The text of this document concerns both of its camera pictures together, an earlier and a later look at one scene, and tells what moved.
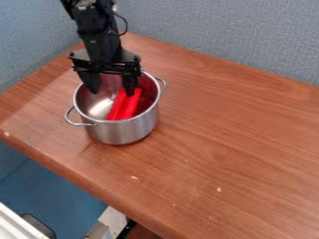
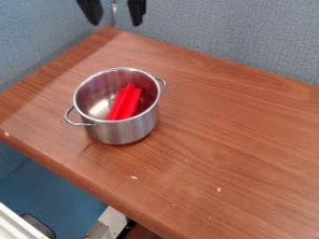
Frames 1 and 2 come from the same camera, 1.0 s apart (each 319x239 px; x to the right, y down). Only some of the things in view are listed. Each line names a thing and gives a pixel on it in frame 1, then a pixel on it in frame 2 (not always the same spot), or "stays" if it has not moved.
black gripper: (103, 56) → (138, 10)
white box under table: (22, 226) stays
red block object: (123, 106) stays
